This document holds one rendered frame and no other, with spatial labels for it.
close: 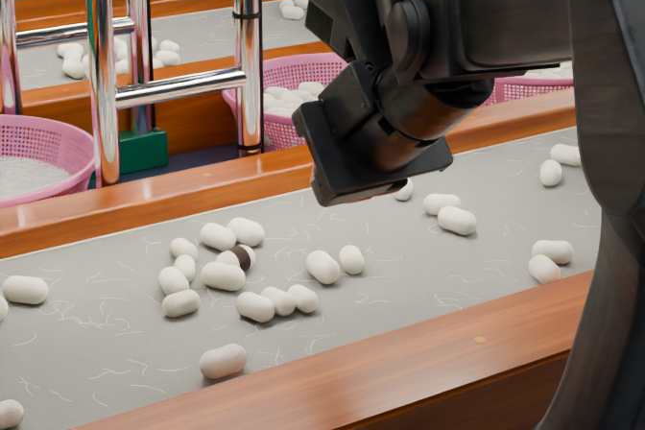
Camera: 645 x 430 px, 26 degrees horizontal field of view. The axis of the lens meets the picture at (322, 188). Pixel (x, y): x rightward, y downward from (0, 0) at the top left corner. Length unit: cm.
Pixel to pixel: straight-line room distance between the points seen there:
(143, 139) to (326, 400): 71
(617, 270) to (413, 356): 37
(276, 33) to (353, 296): 83
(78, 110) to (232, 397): 70
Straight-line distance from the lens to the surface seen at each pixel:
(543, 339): 101
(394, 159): 91
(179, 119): 162
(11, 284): 112
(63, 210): 124
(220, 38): 188
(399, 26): 79
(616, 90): 56
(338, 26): 92
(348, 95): 90
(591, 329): 66
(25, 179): 140
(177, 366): 102
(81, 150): 142
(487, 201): 132
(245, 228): 120
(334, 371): 95
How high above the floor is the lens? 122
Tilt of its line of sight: 21 degrees down
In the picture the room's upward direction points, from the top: straight up
